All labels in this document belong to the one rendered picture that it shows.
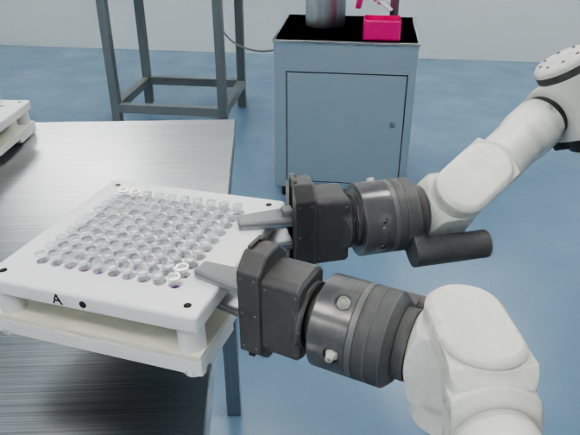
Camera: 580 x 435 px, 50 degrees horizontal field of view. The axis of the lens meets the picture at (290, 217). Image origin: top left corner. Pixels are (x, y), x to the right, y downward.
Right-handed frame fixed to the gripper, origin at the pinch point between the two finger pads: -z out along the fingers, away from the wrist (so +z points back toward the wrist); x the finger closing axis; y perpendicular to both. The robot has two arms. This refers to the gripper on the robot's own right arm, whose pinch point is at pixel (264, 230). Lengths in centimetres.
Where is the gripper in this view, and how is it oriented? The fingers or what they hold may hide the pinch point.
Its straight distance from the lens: 71.9
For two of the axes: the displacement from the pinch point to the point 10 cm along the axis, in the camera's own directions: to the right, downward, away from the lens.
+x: 0.1, 8.7, 4.8
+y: -2.3, -4.7, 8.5
